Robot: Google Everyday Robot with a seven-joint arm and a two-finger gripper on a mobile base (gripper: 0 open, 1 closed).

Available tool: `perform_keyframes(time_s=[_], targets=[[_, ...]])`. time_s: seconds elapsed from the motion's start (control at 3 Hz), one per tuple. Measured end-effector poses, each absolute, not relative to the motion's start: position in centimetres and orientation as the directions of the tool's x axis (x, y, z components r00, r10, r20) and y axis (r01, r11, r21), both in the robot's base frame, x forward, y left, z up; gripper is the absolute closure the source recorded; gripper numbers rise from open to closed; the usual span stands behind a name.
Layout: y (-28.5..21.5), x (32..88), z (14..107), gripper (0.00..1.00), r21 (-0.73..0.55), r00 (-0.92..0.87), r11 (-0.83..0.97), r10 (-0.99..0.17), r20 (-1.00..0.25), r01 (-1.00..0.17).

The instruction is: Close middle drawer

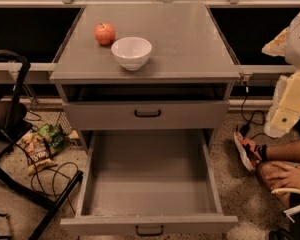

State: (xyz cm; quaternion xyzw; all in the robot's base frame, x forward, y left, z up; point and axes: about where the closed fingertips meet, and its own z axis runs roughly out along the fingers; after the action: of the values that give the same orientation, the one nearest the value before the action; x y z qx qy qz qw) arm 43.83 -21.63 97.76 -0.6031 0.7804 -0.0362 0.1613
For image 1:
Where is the person's hand on knee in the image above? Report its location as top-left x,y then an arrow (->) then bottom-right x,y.
266,161 -> 300,190

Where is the grey drawer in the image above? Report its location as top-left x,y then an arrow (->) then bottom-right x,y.
61,130 -> 238,237
63,101 -> 229,130

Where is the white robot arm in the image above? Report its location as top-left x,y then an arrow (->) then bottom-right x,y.
262,12 -> 300,69

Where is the grey drawer cabinet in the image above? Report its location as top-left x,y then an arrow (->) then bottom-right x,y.
51,2 -> 239,147

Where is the grey top drawer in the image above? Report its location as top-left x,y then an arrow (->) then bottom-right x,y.
63,101 -> 229,130

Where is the bare human leg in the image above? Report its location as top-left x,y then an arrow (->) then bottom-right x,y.
255,137 -> 300,208

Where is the orange black sneaker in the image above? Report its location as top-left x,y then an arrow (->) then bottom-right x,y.
234,131 -> 267,171

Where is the white ceramic bowl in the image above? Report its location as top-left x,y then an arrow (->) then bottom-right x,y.
111,37 -> 152,71

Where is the red apple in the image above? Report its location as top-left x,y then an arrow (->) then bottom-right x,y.
94,23 -> 116,46

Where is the green chip bag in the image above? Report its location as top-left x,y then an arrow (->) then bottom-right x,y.
38,124 -> 65,156

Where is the brown snack bag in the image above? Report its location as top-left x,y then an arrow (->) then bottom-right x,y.
22,133 -> 57,176

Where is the black cable with adapter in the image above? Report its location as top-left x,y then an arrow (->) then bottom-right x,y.
236,81 -> 266,138

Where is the black chair frame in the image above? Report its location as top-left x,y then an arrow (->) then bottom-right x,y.
0,50 -> 83,240

